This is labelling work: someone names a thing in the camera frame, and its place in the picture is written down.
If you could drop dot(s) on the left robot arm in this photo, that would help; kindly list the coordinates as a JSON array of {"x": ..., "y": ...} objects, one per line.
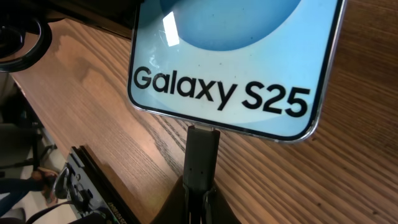
[{"x": 115, "y": 17}]

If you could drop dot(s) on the turquoise screen smartphone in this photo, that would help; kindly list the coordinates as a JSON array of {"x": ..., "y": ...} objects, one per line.
[{"x": 259, "y": 68}]

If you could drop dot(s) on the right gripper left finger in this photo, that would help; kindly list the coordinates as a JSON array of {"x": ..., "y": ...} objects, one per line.
[{"x": 174, "y": 209}]

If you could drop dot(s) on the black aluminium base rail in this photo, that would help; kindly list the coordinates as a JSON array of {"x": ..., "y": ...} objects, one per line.
[{"x": 91, "y": 195}]

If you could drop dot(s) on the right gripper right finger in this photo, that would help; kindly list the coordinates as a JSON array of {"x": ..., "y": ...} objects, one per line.
[{"x": 215, "y": 208}]

